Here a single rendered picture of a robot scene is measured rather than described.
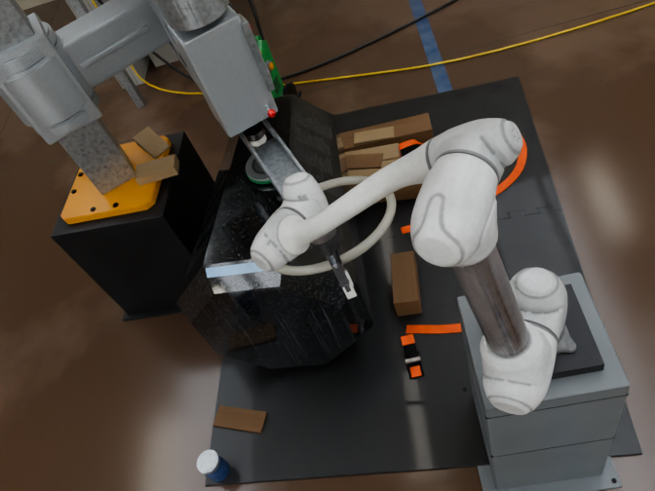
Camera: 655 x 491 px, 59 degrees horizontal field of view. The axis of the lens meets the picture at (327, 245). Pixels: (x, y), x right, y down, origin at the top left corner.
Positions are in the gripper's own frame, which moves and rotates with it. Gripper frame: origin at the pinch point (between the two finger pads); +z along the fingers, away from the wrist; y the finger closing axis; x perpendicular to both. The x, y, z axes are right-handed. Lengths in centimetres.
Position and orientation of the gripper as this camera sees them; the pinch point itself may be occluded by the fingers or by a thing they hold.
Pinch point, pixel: (347, 284)
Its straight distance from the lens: 178.9
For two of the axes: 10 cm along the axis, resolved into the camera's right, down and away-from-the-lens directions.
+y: -1.5, -5.6, 8.1
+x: -9.2, 3.8, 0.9
